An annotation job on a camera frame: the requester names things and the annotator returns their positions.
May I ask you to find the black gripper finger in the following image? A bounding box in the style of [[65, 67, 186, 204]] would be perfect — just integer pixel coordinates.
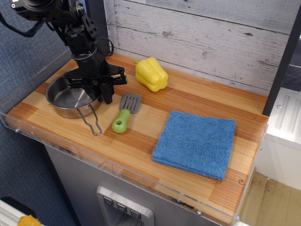
[[100, 83, 114, 104], [82, 86, 102, 101]]

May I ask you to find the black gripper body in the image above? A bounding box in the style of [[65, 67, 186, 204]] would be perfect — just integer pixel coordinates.
[[63, 50, 127, 88]]

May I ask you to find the steel pan with wire handle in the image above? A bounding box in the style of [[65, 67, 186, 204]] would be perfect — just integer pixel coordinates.
[[45, 76, 102, 136]]

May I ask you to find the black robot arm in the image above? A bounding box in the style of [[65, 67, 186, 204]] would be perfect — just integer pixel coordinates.
[[10, 0, 127, 104]]

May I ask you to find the blue folded cloth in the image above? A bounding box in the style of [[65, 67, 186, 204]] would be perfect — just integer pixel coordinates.
[[153, 111, 236, 181]]

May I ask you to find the yellow toy bell pepper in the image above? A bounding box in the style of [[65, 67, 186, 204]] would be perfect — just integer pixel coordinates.
[[134, 57, 168, 92]]

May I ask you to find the grey toy fridge cabinet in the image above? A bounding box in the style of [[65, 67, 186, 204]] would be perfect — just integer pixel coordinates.
[[46, 146, 216, 226]]

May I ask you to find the silver dispenser button panel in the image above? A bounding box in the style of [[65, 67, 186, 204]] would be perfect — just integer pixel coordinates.
[[96, 186, 155, 226]]

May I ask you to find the yellow object at corner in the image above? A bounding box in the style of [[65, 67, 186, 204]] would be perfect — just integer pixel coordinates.
[[17, 215, 42, 226]]

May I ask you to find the white toy sink unit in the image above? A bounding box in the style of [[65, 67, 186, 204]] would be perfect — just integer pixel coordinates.
[[255, 88, 301, 190]]

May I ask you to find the green handled grey toy spatula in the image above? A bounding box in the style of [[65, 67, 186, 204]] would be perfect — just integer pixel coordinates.
[[112, 94, 142, 134]]

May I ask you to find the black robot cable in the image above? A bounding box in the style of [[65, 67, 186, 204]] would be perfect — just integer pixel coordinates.
[[0, 10, 45, 38]]

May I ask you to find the black vertical post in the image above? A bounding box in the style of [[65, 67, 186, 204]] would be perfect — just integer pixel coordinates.
[[262, 6, 301, 116]]

